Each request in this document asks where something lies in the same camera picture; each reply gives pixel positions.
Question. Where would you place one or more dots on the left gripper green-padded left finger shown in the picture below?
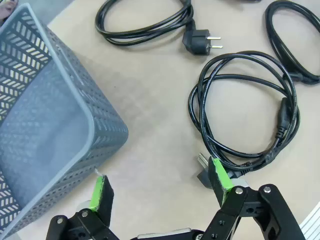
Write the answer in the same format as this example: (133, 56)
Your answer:
(105, 200)

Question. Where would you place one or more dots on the left gripper green-padded right finger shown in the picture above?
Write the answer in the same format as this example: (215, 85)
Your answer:
(222, 176)

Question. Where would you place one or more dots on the grey perforated plastic basket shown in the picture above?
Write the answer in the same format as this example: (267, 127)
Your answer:
(50, 120)

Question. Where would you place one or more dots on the pink checked cloth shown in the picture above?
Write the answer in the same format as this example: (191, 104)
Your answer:
(6, 8)

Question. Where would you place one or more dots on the grey ribbed aluminium rail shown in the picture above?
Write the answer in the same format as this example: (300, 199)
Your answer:
(312, 225)

